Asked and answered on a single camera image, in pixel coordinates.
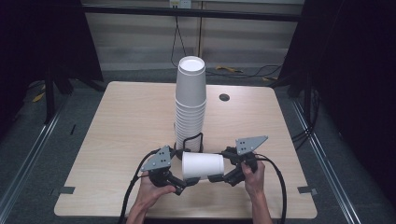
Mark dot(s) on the yellow floor tape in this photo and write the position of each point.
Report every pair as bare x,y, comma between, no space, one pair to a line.
229,68
38,97
269,79

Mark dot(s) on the person's right hand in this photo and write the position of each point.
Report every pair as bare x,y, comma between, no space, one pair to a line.
255,182

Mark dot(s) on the dark metal stand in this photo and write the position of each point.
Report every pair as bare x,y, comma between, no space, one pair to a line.
49,99

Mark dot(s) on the stack of white cups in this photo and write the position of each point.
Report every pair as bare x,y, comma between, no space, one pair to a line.
190,87

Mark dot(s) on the dark round table grommet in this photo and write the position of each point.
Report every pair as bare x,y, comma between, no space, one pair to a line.
224,97

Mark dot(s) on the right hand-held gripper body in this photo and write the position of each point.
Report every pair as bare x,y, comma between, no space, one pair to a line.
247,144

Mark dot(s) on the black curtain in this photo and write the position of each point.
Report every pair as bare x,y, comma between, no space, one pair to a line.
40,40
351,77

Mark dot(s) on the metal floor rail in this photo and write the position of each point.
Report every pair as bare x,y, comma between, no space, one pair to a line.
327,165
28,161

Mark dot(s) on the grey tape strip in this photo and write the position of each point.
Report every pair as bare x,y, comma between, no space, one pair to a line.
67,190
306,190

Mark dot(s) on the white wall socket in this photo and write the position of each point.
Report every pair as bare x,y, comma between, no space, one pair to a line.
180,3

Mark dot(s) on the black horizontal bar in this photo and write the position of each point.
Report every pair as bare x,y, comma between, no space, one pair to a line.
140,11

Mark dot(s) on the white paper cup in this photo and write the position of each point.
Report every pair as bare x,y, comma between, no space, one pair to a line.
202,165

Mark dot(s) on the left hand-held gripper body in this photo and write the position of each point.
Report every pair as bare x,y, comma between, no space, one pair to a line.
157,161

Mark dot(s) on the person's left hand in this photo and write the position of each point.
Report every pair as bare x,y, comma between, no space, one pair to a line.
149,193

